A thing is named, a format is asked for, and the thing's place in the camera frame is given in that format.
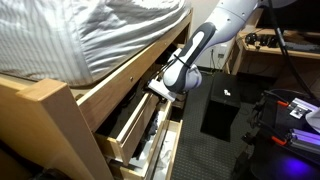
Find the white sticker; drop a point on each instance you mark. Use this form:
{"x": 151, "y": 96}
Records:
{"x": 227, "y": 92}

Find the mattress with grey sheet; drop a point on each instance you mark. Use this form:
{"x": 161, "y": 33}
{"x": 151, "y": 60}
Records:
{"x": 83, "y": 33}

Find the black box with white sticker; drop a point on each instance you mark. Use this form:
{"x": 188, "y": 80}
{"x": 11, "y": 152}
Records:
{"x": 218, "y": 113}

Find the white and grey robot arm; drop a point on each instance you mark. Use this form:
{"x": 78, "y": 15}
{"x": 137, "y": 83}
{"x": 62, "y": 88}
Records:
{"x": 203, "y": 40}

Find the wooden drawer with grey clothes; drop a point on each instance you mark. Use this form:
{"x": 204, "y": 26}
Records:
{"x": 135, "y": 131}

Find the black television screen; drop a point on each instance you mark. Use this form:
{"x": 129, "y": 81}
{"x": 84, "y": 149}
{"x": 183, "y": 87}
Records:
{"x": 300, "y": 15}

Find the white and beige clothes pile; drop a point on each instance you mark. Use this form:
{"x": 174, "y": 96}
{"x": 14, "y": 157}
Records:
{"x": 163, "y": 163}

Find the wooden drawer with dark clothes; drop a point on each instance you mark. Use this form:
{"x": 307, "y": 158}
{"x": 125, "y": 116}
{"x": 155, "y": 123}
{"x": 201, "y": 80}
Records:
{"x": 155, "y": 150}

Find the dark clothes pile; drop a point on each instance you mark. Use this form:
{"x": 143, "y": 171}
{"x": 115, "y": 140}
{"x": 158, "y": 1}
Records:
{"x": 150, "y": 130}

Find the wooden desk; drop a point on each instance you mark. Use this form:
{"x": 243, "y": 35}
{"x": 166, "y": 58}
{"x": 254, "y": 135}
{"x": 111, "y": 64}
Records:
{"x": 293, "y": 53}

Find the wooden drawer with white clothes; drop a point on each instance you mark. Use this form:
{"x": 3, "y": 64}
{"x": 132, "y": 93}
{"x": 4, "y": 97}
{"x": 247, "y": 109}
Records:
{"x": 175, "y": 146}

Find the wooden bed frame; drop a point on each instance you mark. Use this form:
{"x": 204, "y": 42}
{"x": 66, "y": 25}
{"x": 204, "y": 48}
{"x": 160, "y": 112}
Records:
{"x": 50, "y": 126}

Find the silver aluminium extrusion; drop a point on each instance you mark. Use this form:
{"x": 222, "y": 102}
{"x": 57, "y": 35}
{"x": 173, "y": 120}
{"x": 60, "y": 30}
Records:
{"x": 305, "y": 141}
{"x": 301, "y": 107}

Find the white rounded cover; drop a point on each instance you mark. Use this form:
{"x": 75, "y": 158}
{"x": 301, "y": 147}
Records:
{"x": 315, "y": 121}

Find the black keyboard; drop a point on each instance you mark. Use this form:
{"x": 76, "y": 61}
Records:
{"x": 303, "y": 46}

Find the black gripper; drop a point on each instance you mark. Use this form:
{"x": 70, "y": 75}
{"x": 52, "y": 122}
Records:
{"x": 150, "y": 89}

